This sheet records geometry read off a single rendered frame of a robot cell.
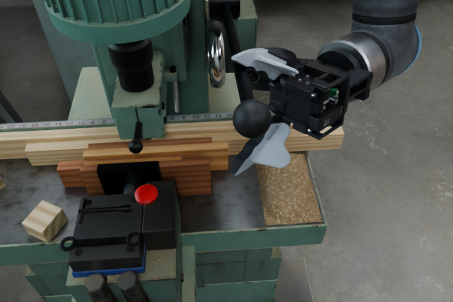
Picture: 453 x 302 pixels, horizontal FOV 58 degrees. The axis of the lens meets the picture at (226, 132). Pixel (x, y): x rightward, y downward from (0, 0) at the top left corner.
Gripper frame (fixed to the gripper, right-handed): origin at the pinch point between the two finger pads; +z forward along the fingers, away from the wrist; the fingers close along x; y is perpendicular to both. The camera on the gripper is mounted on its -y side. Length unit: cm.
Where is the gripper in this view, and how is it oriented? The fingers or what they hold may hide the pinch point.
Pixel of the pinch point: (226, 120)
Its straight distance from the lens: 46.8
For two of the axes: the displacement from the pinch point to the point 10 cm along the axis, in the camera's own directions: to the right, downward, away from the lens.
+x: 0.1, 8.5, 5.3
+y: 7.0, 3.7, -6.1
